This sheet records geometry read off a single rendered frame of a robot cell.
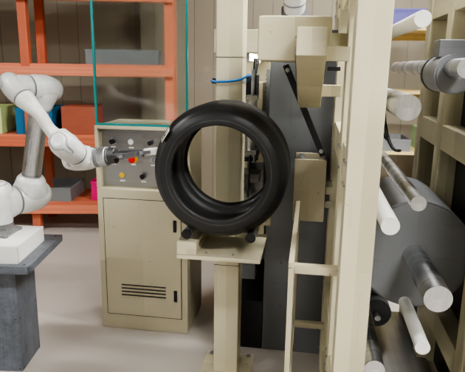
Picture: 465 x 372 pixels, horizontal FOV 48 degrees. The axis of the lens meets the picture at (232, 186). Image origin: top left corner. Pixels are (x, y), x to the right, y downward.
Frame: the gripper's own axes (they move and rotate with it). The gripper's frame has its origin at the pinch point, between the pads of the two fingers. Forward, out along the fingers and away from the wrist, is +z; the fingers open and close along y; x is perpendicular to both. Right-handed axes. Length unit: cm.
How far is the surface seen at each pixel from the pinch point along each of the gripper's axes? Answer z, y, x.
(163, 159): 8.6, -11.9, 2.5
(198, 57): -54, 377, -54
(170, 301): -25, 64, 100
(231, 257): 31, -9, 49
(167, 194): 8.1, -11.9, 17.5
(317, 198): 70, 20, 33
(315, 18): 76, -35, -43
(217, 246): 23, 3, 47
